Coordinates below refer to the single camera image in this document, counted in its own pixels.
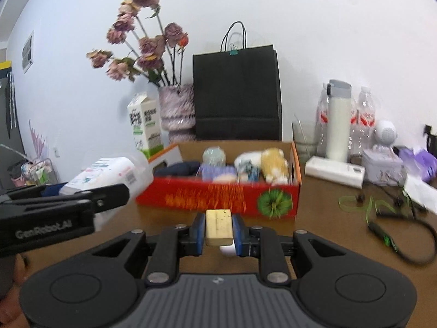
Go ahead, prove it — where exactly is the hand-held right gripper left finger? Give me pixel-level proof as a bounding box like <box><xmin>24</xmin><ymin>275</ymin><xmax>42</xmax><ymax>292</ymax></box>
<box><xmin>91</xmin><ymin>213</ymin><xmax>207</xmax><ymax>287</ymax></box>

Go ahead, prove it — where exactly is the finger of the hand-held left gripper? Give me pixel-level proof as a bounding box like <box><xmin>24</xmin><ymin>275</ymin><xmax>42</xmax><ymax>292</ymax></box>
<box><xmin>0</xmin><ymin>183</ymin><xmax>131</xmax><ymax>215</ymax></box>

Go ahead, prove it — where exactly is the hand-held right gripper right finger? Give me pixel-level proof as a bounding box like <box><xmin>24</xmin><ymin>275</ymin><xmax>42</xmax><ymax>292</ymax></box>
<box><xmin>232</xmin><ymin>213</ymin><xmax>347</xmax><ymax>285</ymax></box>

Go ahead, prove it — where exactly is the beige rectangular block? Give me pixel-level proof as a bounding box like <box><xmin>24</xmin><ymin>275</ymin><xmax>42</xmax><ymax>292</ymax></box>
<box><xmin>205</xmin><ymin>209</ymin><xmax>235</xmax><ymax>246</ymax></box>

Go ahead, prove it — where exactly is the red orange cardboard box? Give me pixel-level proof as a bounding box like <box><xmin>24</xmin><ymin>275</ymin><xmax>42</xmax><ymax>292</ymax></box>
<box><xmin>136</xmin><ymin>141</ymin><xmax>302</xmax><ymax>220</ymax></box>

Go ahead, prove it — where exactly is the brown wooden desktop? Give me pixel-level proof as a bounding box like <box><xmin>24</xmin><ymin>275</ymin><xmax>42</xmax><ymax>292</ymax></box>
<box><xmin>20</xmin><ymin>139</ymin><xmax>437</xmax><ymax>282</ymax></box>

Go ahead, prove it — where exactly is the person's left hand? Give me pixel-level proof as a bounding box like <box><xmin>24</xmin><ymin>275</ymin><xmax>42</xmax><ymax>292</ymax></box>
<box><xmin>0</xmin><ymin>256</ymin><xmax>32</xmax><ymax>328</ymax></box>

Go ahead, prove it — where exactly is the purple folded cloth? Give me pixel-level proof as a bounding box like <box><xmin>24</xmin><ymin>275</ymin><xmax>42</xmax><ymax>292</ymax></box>
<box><xmin>199</xmin><ymin>163</ymin><xmax>237</xmax><ymax>180</ymax></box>

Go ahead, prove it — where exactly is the navy blue zip pouch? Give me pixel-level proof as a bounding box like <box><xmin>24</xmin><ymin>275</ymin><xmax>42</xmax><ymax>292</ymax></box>
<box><xmin>153</xmin><ymin>161</ymin><xmax>203</xmax><ymax>178</ymax></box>

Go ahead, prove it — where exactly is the white plush toy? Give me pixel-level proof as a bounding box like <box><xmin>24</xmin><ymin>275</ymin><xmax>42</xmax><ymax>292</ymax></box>
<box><xmin>235</xmin><ymin>151</ymin><xmax>263</xmax><ymax>172</ymax></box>

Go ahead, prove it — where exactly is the green white milk carton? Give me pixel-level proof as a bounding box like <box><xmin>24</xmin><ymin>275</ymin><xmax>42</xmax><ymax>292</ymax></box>
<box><xmin>127</xmin><ymin>92</ymin><xmax>164</xmax><ymax>160</ymax></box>

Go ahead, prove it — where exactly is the mint green round ball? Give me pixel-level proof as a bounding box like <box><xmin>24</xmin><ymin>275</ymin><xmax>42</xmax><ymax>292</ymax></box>
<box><xmin>203</xmin><ymin>146</ymin><xmax>226</xmax><ymax>167</ymax></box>

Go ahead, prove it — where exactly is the pink marbled vase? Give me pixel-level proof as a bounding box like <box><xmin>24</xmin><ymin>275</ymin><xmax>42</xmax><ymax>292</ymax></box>
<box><xmin>158</xmin><ymin>83</ymin><xmax>197</xmax><ymax>144</ymax></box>

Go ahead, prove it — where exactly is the white power bank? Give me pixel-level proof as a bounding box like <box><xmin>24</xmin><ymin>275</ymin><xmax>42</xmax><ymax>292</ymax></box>
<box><xmin>305</xmin><ymin>156</ymin><xmax>366</xmax><ymax>189</ymax></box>

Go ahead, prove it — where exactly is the clear glass cup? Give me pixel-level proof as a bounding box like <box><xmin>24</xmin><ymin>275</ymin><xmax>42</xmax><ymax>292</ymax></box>
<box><xmin>292</xmin><ymin>121</ymin><xmax>320</xmax><ymax>160</ymax></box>

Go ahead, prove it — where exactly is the black paper bag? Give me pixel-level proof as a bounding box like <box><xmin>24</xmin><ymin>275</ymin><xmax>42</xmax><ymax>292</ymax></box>
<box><xmin>192</xmin><ymin>21</ymin><xmax>284</xmax><ymax>142</ymax></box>

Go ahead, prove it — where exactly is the clear plastic water bottle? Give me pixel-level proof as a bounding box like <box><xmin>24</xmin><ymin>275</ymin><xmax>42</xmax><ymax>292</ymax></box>
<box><xmin>317</xmin><ymin>83</ymin><xmax>331</xmax><ymax>156</ymax></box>
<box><xmin>350</xmin><ymin>86</ymin><xmax>377</xmax><ymax>156</ymax></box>

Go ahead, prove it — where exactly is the white thermos bottle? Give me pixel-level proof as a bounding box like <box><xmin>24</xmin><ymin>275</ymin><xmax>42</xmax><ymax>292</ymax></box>
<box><xmin>325</xmin><ymin>80</ymin><xmax>352</xmax><ymax>162</ymax></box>

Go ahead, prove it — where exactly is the dried pink flower bouquet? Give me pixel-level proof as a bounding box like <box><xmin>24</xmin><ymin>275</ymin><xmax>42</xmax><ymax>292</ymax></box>
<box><xmin>86</xmin><ymin>0</ymin><xmax>190</xmax><ymax>88</ymax></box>

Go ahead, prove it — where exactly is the purple tissue box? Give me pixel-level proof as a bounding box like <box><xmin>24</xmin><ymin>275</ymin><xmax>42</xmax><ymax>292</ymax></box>
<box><xmin>362</xmin><ymin>148</ymin><xmax>408</xmax><ymax>186</ymax></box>

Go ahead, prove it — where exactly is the white round speaker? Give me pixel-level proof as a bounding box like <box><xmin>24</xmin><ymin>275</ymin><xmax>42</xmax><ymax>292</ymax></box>
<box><xmin>373</xmin><ymin>119</ymin><xmax>399</xmax><ymax>149</ymax></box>

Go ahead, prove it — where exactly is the white paper sheet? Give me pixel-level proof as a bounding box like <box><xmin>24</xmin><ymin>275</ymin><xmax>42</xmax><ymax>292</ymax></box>
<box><xmin>404</xmin><ymin>174</ymin><xmax>437</xmax><ymax>210</ymax></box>

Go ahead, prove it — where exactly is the purple crumpled bag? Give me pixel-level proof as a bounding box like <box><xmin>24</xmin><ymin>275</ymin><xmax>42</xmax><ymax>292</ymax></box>
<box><xmin>399</xmin><ymin>146</ymin><xmax>437</xmax><ymax>182</ymax></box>

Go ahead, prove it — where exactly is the wire basket with items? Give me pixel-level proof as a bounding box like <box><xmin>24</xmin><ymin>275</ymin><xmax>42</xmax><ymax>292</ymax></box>
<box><xmin>7</xmin><ymin>158</ymin><xmax>52</xmax><ymax>188</ymax></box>

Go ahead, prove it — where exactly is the green cord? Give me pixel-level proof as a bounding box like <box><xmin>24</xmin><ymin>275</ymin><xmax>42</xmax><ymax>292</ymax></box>
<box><xmin>339</xmin><ymin>194</ymin><xmax>380</xmax><ymax>227</ymax></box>

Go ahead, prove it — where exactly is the white wall vent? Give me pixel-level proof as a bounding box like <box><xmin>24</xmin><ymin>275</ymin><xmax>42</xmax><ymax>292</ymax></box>
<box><xmin>21</xmin><ymin>31</ymin><xmax>35</xmax><ymax>73</ymax></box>

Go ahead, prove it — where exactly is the black neckband earphone cable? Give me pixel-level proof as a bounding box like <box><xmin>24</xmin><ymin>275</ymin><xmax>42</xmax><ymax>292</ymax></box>
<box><xmin>355</xmin><ymin>191</ymin><xmax>437</xmax><ymax>265</ymax></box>

